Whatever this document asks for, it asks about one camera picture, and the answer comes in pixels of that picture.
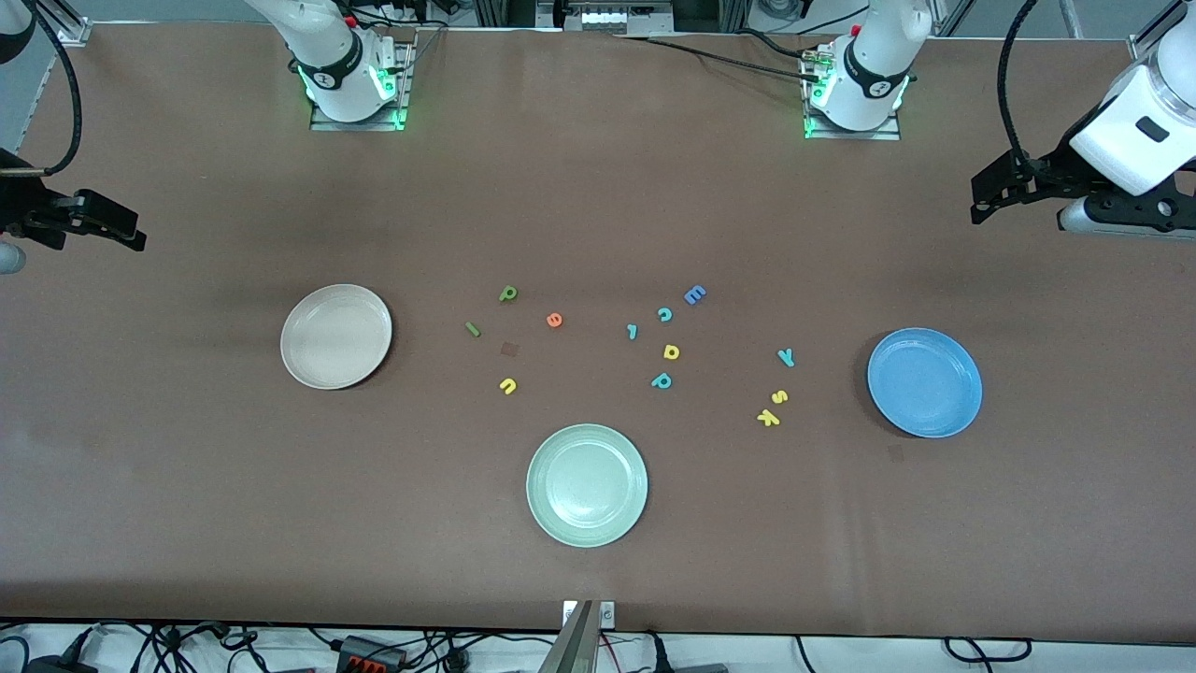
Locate blue plate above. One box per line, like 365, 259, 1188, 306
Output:
867, 327, 984, 439

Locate beige brown plate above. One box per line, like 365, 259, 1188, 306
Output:
280, 283, 393, 391

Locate grey control box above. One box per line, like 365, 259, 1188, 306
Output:
551, 0, 674, 34

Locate pale green plate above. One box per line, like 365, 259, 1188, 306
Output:
526, 423, 648, 549

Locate black orange power strip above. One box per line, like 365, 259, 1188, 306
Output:
336, 636, 407, 672

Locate aluminium profile beam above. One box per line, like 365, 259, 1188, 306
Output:
539, 601, 596, 673

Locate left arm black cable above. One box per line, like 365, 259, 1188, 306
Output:
996, 0, 1040, 183

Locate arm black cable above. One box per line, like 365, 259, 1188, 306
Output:
996, 0, 1040, 183
33, 0, 85, 179

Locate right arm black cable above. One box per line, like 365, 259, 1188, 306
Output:
33, 0, 85, 179

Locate aluminium table corner post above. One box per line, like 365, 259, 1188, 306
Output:
1128, 0, 1196, 64
33, 0, 93, 46

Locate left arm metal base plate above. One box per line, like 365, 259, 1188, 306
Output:
805, 47, 903, 141

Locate black cable on table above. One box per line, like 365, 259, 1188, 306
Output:
612, 33, 828, 85

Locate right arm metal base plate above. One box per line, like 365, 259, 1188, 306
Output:
310, 37, 412, 132

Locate black looped floor cable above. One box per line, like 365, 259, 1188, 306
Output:
942, 637, 1033, 663

